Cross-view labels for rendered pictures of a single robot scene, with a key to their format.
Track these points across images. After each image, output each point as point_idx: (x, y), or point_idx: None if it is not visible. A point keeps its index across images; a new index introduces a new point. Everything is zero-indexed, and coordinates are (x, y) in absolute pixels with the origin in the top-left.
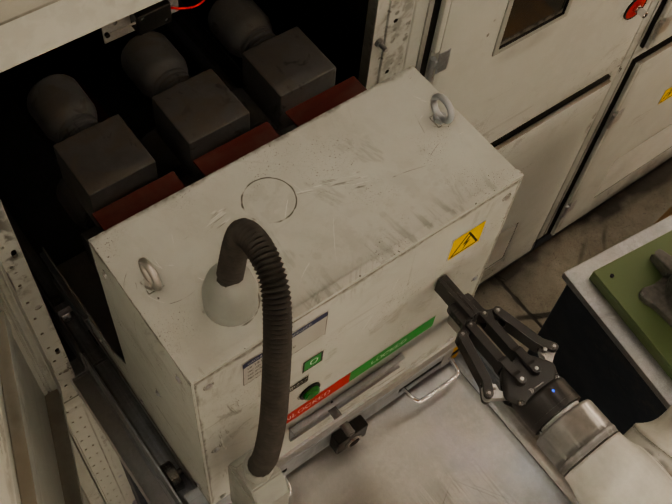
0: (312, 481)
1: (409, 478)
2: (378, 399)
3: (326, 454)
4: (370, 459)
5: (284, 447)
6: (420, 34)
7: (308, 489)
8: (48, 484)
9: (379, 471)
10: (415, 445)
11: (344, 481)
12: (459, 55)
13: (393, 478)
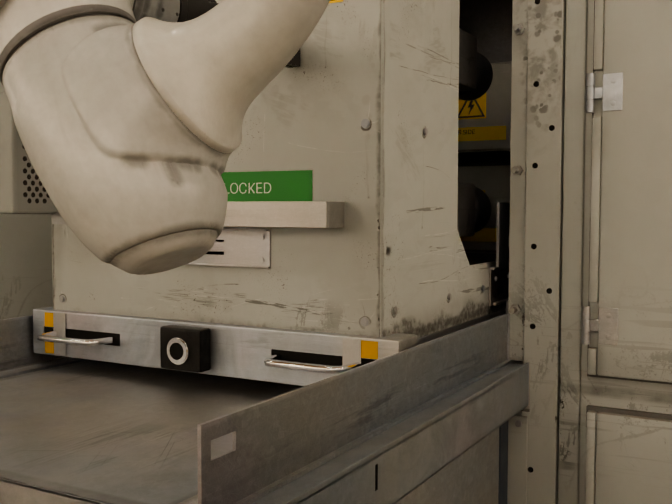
0: (123, 385)
1: (158, 415)
2: (237, 326)
3: (165, 386)
4: (173, 399)
5: (126, 282)
6: (581, 43)
7: (111, 385)
8: (44, 254)
9: (158, 404)
10: (214, 412)
11: (132, 394)
12: (643, 96)
13: (152, 409)
